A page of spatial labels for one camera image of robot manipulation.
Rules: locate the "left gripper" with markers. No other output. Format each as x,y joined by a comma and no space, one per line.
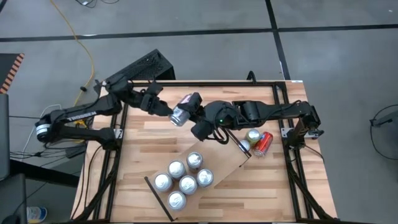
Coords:
150,101

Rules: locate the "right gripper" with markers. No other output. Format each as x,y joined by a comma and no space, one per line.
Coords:
220,113

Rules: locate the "pale green Sanzo can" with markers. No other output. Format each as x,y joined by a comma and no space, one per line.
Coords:
254,136

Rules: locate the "red soda can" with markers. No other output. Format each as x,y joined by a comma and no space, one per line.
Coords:
264,144

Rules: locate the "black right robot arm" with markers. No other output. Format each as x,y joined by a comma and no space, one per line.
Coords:
273,110

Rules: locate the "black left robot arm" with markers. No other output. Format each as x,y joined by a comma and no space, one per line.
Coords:
81,115

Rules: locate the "wooden shelf board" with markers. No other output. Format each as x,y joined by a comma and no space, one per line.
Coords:
224,155

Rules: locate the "yellow power plug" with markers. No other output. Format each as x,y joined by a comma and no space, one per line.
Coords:
80,122

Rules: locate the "black mat with hazard stripes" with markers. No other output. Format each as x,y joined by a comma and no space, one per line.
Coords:
7,68

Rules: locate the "white and blue bottle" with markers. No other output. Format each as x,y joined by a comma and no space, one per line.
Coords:
36,214

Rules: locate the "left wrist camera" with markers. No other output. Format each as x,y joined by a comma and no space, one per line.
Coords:
154,88

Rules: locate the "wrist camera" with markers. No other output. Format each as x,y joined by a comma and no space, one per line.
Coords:
154,88
194,104

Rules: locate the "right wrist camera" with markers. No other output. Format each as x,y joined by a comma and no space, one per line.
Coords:
194,104

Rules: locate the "black table frame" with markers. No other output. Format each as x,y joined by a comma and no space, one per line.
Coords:
202,84

